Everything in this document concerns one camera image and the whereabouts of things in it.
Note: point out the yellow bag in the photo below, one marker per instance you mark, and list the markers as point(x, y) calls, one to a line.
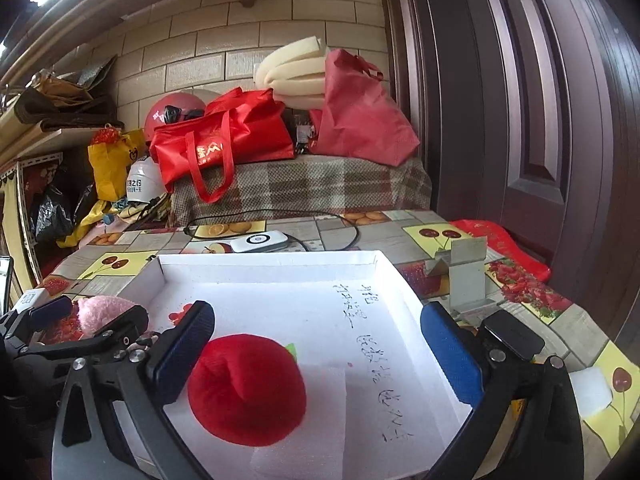
point(110, 170)

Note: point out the red ornament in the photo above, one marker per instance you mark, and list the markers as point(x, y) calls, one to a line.
point(106, 136)

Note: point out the red plastic bag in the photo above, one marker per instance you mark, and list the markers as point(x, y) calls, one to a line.
point(505, 240)

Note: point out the matte red fabric bag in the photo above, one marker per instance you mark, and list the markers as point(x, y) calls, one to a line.
point(360, 110)

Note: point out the thin white foam sheet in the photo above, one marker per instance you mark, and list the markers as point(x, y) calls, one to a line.
point(325, 410)

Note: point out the pink helmet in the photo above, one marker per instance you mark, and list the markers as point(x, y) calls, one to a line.
point(160, 110)

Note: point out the red plush apple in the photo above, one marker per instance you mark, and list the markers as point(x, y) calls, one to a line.
point(245, 390)

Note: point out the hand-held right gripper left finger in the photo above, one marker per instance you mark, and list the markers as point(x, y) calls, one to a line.
point(182, 360)

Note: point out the cream foam roll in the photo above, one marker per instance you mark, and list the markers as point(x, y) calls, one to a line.
point(290, 75)

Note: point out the pink plush toy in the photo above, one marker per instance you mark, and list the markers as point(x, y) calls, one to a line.
point(102, 307)

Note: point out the white helmet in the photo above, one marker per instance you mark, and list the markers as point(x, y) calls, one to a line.
point(142, 180)

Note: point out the dark red door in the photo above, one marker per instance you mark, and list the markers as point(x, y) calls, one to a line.
point(500, 110)

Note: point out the white cardboard box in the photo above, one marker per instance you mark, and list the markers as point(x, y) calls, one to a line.
point(310, 305)

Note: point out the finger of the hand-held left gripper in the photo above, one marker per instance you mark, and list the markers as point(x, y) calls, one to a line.
point(115, 327)
point(50, 311)

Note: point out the small white box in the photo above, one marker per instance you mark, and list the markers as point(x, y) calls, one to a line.
point(32, 299)

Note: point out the plaid covered bench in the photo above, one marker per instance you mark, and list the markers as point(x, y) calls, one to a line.
point(320, 185)

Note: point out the wooden shelf board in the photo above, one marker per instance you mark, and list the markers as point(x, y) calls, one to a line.
point(45, 142)

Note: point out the folded brown bags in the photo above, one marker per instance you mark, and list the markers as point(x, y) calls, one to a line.
point(60, 100)

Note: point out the black plastic bag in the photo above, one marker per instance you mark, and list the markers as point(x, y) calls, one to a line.
point(50, 215)

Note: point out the yellow cloth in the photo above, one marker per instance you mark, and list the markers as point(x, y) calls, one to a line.
point(90, 220)

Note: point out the white power bank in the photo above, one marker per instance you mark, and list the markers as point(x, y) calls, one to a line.
point(260, 242)

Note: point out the shiny red tote bag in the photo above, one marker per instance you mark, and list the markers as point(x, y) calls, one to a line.
point(225, 135)

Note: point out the grey metal phone stand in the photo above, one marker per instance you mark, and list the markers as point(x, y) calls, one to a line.
point(467, 275)

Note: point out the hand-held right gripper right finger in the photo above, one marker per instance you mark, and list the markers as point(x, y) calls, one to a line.
point(452, 360)

